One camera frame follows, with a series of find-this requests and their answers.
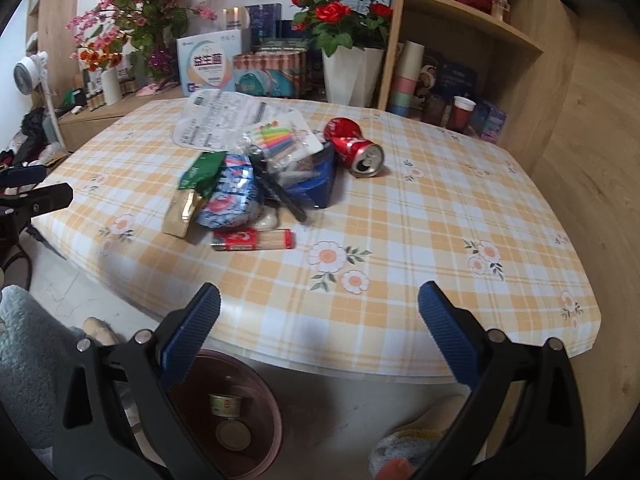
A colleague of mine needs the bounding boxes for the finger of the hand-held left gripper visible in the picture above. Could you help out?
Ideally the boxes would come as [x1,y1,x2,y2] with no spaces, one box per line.
[0,183,74,223]
[0,164,48,193]

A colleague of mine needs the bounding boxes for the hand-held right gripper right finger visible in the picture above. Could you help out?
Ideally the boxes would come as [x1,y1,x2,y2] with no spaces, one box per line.
[415,281,586,480]

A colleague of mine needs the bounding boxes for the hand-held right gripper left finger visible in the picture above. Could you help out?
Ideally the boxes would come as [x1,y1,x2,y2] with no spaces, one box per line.
[50,282,226,480]

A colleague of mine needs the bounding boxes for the small tin can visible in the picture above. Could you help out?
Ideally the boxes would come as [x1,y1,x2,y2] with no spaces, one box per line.
[209,393,252,418]

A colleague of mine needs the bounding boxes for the brown trash bin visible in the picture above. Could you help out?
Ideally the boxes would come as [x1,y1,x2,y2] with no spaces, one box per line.
[167,351,283,478]

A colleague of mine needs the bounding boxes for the red label plastic tube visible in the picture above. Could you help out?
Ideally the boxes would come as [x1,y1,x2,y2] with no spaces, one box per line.
[211,228,296,252]

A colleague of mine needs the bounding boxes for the round metal lid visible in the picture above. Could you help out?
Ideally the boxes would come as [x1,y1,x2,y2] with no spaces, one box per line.
[215,420,252,452]

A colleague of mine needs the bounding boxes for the gold wrapper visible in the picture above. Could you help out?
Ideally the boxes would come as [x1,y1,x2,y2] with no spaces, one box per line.
[162,189,206,238]

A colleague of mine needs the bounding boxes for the blue and white snack packet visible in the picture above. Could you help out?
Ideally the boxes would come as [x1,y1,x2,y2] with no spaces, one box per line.
[194,154,263,231]

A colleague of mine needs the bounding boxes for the green snack packet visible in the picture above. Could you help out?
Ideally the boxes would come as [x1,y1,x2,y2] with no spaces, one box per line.
[178,152,228,198]

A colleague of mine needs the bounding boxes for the black plastic utensil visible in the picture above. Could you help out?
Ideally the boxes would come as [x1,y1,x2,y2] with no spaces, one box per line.
[248,147,308,223]

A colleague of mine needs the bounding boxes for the white printed tray film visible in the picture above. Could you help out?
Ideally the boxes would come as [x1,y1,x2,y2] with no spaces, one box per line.
[172,89,273,151]

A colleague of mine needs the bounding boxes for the blue coffee paper bag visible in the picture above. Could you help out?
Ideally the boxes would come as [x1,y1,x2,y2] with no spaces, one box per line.
[295,142,337,211]

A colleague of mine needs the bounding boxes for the crushed red soda can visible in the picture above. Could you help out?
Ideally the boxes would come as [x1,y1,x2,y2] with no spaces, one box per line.
[324,117,385,179]

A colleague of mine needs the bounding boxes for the clear bag of coloured markers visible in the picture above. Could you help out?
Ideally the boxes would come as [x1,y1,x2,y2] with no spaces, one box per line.
[242,112,326,181]

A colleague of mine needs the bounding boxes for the dark cloth pile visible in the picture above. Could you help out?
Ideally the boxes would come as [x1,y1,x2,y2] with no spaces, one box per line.
[0,107,68,171]

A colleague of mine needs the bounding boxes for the beige fluffy slipper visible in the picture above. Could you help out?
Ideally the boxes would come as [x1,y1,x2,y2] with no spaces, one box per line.
[82,316,121,348]
[370,395,471,480]

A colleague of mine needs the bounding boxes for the yellow checked flower tablecloth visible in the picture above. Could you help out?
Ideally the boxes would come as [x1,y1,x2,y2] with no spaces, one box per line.
[30,95,601,378]

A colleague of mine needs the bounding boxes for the white fan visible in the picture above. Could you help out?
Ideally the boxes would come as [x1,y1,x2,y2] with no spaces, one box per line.
[12,51,68,153]

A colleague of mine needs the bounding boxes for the row of small brown bottles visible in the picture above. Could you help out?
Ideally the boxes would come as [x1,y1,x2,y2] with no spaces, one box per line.
[82,80,108,111]

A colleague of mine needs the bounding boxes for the white ribbed vase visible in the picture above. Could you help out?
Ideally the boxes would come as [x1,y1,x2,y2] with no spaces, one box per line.
[102,67,123,106]

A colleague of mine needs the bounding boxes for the orange artificial flowers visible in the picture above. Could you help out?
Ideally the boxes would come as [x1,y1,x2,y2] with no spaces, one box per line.
[77,47,123,73]

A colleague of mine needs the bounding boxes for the person's grey fleece leg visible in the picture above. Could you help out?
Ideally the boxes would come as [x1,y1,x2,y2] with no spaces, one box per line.
[0,285,101,461]

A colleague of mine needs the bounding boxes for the purple artificial flowers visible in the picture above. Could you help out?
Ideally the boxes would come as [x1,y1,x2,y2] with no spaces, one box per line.
[147,45,176,81]

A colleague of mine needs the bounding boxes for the pink blossom artificial plant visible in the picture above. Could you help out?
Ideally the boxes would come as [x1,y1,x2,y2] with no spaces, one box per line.
[67,0,218,81]

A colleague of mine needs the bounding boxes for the white and blue printed box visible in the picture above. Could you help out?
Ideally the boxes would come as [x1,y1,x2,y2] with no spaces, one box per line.
[176,30,243,98]

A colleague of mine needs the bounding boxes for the purple box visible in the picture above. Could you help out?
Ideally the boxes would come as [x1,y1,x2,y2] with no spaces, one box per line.
[472,100,507,143]

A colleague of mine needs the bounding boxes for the red paper cup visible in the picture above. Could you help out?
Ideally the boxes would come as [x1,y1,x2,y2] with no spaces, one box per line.
[446,96,477,133]

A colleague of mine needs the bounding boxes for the dark blue shelf box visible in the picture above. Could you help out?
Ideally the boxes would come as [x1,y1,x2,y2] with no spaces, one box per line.
[435,60,476,103]

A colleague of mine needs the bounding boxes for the stack of coloured cups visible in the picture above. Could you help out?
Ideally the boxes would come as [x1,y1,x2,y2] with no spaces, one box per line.
[387,40,426,118]

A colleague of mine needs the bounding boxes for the silver box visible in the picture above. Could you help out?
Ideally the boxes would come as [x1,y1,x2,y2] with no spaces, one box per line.
[222,6,251,31]

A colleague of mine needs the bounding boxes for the white faceted vase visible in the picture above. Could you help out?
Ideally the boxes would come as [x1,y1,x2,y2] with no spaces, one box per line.
[321,47,385,107]

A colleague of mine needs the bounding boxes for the blue patterned box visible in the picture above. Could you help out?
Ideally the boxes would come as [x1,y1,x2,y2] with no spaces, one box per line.
[245,3,282,46]

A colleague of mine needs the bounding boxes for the wooden shelf unit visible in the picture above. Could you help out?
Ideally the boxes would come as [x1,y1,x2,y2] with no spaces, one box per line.
[377,0,581,161]

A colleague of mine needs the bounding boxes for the red rose bouquet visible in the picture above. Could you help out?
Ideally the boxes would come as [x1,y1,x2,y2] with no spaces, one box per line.
[291,0,393,58]

